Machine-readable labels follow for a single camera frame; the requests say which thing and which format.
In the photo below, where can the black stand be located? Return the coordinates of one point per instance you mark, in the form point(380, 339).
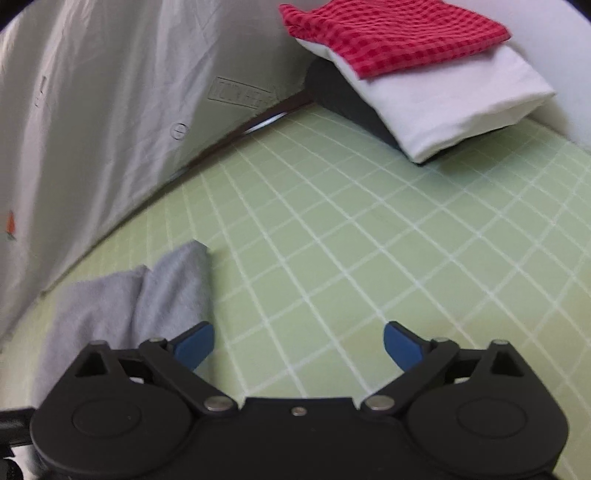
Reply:
point(11, 420)

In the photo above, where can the red checked folded cloth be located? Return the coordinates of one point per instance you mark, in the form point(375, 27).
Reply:
point(392, 32)

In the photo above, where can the dark grey folded cloth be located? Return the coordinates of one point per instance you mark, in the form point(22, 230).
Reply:
point(341, 97)

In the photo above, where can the white sheet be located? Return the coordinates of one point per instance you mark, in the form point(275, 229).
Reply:
point(101, 115)

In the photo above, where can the white folded cloth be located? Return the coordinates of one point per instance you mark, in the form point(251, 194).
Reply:
point(461, 106)

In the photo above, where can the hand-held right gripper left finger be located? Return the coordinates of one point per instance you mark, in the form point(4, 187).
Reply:
point(196, 345)

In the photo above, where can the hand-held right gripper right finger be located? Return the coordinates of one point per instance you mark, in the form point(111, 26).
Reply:
point(402, 346)

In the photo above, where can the green grid mat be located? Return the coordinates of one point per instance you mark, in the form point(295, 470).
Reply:
point(369, 230)

